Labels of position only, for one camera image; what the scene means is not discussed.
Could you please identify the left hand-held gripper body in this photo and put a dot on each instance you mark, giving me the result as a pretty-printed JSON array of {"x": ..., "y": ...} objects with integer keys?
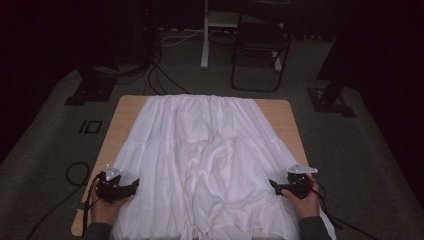
[{"x": 110, "y": 190}]

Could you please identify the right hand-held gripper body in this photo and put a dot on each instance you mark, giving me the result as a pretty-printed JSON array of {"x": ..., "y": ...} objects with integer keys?
[{"x": 298, "y": 186}]

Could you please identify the white skirt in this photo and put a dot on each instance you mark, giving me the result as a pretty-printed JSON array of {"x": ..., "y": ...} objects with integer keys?
[{"x": 206, "y": 156}]

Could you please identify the person's right hand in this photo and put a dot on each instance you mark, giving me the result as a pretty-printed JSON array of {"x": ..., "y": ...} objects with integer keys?
[{"x": 305, "y": 206}]

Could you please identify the person's left hand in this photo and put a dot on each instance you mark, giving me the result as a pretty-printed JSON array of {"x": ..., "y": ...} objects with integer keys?
[{"x": 106, "y": 211}]

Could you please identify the black floor tape marking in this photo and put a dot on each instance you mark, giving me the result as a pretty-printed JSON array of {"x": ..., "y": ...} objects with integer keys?
[{"x": 90, "y": 127}]

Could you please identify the black stand base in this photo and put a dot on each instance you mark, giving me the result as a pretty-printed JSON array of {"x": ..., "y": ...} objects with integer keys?
[
  {"x": 330, "y": 100},
  {"x": 91, "y": 88}
]

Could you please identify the black folding chair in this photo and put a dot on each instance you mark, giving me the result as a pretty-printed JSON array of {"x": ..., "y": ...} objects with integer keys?
[{"x": 261, "y": 40}]

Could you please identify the white desk frame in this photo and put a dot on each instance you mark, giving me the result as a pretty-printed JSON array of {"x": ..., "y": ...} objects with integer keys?
[{"x": 205, "y": 50}]

